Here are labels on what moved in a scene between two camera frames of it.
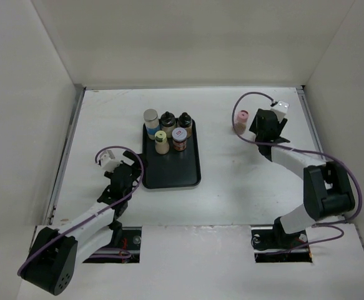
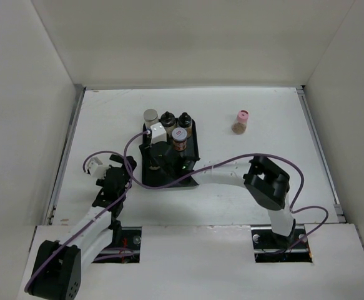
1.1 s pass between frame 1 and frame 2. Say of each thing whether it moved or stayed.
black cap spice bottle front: stayed
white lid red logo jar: stayed
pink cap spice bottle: stayed
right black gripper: moved
